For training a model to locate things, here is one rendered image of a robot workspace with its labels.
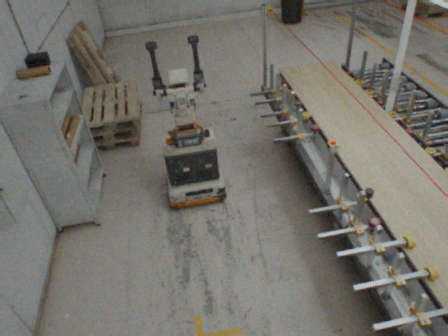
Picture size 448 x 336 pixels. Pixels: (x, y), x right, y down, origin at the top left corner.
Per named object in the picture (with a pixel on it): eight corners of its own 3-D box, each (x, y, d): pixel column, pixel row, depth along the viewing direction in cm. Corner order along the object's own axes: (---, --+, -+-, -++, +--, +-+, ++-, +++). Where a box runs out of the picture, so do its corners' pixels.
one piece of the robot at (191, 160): (221, 188, 409) (214, 123, 357) (172, 196, 405) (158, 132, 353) (217, 169, 435) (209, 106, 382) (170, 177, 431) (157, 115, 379)
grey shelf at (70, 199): (59, 232, 400) (-6, 108, 302) (71, 180, 470) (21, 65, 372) (100, 225, 403) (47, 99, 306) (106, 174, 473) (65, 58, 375)
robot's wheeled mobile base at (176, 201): (227, 200, 412) (226, 184, 396) (170, 210, 408) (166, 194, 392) (218, 164, 464) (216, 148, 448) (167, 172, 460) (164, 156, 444)
